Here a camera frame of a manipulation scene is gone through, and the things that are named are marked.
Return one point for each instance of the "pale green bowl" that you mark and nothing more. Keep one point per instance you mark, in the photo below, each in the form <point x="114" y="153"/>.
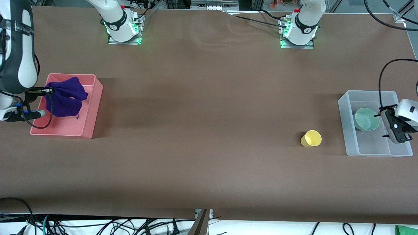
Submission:
<point x="365" y="119"/>

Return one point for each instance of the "purple cloth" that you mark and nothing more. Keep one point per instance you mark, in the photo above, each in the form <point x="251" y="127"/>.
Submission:
<point x="65" y="101"/>

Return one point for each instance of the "yellow cup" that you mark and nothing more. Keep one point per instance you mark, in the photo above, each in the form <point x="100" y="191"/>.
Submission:
<point x="312" y="138"/>

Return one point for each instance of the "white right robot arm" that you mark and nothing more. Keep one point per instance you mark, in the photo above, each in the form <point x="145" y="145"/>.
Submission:
<point x="27" y="71"/>

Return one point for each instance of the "clear plastic divided bin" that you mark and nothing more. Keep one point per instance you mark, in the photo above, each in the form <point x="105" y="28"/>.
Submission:
<point x="372" y="143"/>

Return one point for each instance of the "pink plastic bin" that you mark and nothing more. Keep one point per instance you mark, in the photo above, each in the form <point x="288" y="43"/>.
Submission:
<point x="85" y="124"/>

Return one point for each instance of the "green fabric piece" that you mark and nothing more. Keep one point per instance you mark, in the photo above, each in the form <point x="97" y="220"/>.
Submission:
<point x="406" y="230"/>

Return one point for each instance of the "black power plug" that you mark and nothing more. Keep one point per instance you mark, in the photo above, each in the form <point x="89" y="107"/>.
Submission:
<point x="175" y="227"/>

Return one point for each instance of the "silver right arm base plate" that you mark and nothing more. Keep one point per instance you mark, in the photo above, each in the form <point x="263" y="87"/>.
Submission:
<point x="112" y="41"/>

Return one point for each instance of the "silver aluminium corner bracket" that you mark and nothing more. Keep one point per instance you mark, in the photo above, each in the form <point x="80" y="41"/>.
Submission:
<point x="400" y="17"/>

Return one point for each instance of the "silver metal frame rail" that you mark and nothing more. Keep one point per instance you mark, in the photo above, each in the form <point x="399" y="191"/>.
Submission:
<point x="214" y="4"/>

